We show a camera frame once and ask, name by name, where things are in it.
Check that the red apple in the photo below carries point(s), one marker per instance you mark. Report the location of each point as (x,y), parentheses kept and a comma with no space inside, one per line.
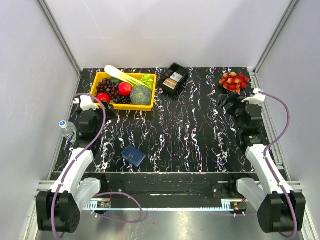
(125,89)
(103,97)

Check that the yellow plastic bin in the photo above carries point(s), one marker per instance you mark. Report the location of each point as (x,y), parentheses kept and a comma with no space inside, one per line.
(127,107)

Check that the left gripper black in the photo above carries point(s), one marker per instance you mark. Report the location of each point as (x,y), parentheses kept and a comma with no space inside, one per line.
(109,113)

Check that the gold cards stack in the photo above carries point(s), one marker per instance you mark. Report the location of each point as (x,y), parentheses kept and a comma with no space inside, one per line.
(171,84)

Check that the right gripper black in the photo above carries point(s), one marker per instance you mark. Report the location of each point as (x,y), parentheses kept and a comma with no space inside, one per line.
(232,98)

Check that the red apple lower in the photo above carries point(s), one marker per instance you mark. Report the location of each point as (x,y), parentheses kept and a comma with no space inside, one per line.
(103,97)

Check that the blue card holder wallet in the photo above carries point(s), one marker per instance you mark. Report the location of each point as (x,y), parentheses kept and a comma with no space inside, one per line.
(133,156)

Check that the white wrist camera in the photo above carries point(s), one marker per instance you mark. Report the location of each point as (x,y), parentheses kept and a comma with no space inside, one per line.
(86,103)
(257,97)

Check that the green lettuce leaf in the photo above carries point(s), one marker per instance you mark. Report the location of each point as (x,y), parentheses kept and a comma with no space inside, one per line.
(148,80)

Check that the dark blue grape bunch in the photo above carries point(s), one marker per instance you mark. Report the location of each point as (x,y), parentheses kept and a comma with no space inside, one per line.
(122,100)

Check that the red apple upper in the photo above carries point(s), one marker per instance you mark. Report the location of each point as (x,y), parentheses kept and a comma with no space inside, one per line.
(125,89)

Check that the black card tray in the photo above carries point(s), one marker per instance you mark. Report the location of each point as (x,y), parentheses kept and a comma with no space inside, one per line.
(175,67)

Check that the green cantaloupe melon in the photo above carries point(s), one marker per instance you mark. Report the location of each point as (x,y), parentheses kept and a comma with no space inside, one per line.
(141,95)

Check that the clear water bottle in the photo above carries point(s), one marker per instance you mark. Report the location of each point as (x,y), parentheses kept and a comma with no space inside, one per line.
(68,130)

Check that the green avocado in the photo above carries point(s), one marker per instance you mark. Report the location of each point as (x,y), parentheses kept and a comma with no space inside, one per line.
(115,80)

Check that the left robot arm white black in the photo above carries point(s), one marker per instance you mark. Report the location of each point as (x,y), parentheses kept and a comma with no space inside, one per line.
(59,208)

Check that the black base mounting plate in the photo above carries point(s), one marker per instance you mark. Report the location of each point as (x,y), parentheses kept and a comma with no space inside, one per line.
(174,190)

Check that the red lychee bunch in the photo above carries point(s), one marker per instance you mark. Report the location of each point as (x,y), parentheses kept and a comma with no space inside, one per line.
(234,82)

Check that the purple grape bunch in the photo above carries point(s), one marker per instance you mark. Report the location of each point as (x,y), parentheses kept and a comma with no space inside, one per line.
(105,86)

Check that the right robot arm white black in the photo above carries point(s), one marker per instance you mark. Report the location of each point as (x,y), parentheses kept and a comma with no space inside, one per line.
(279,208)

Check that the white daikon radish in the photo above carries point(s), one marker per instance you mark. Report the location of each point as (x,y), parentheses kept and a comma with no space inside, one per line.
(116,73)

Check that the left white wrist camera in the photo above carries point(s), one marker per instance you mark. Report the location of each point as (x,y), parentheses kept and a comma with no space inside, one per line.
(86,103)

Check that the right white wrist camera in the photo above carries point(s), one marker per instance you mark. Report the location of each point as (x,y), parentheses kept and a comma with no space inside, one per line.
(257,97)

